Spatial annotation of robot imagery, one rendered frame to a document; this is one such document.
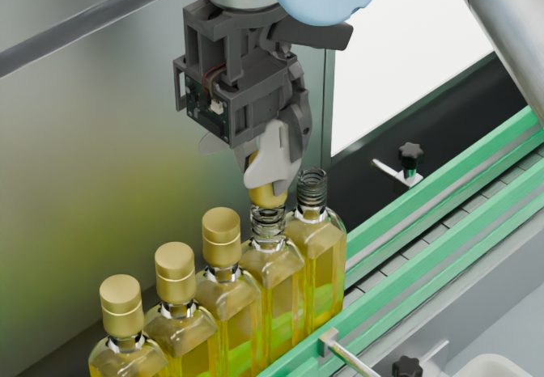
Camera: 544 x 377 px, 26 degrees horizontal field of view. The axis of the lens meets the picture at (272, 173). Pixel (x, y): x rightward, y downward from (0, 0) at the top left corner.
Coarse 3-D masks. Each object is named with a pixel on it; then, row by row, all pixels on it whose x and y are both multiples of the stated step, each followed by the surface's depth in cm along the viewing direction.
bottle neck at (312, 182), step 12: (312, 168) 113; (300, 180) 112; (312, 180) 114; (324, 180) 112; (300, 192) 112; (312, 192) 112; (324, 192) 112; (300, 204) 113; (312, 204) 113; (324, 204) 113; (300, 216) 114; (312, 216) 114; (324, 216) 115
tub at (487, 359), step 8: (472, 360) 134; (480, 360) 134; (488, 360) 134; (496, 360) 134; (504, 360) 134; (464, 368) 133; (472, 368) 133; (480, 368) 134; (488, 368) 134; (496, 368) 134; (504, 368) 133; (512, 368) 133; (520, 368) 133; (456, 376) 132; (464, 376) 132; (472, 376) 133; (480, 376) 135; (488, 376) 135; (496, 376) 135; (504, 376) 134; (512, 376) 133; (520, 376) 132; (528, 376) 132
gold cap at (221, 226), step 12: (204, 216) 105; (216, 216) 105; (228, 216) 105; (204, 228) 104; (216, 228) 104; (228, 228) 104; (204, 240) 106; (216, 240) 104; (228, 240) 104; (204, 252) 107; (216, 252) 105; (228, 252) 105; (240, 252) 107; (216, 264) 106; (228, 264) 106
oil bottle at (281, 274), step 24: (288, 240) 113; (240, 264) 113; (264, 264) 111; (288, 264) 112; (264, 288) 111; (288, 288) 114; (264, 312) 114; (288, 312) 116; (264, 336) 116; (288, 336) 119; (264, 360) 119
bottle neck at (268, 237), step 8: (256, 208) 109; (264, 208) 111; (272, 208) 111; (280, 208) 109; (256, 216) 108; (264, 216) 108; (272, 216) 108; (280, 216) 108; (256, 224) 109; (264, 224) 108; (272, 224) 109; (280, 224) 109; (256, 232) 110; (264, 232) 109; (272, 232) 109; (280, 232) 110; (256, 240) 111; (264, 240) 110; (272, 240) 110; (280, 240) 111; (256, 248) 112; (264, 248) 111; (272, 248) 111
